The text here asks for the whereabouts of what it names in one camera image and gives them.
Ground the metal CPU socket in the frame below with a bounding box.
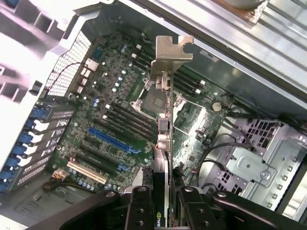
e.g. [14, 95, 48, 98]
[130, 76, 188, 120]

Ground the black case switch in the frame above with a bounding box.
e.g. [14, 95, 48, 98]
[28, 80, 43, 96]

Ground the perforated metal disk bay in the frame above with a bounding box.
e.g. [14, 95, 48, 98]
[199, 118, 307, 216]

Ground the white expansion slot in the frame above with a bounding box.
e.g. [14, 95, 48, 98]
[67, 161, 107, 184]

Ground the white power connector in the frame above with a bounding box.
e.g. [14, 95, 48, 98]
[50, 167, 70, 183]

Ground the open black PC case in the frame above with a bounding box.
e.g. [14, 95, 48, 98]
[0, 0, 307, 230]

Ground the blue expansion slot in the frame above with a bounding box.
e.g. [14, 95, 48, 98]
[88, 126, 142, 154]

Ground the green motherboard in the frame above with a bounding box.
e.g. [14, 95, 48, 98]
[47, 35, 236, 192]

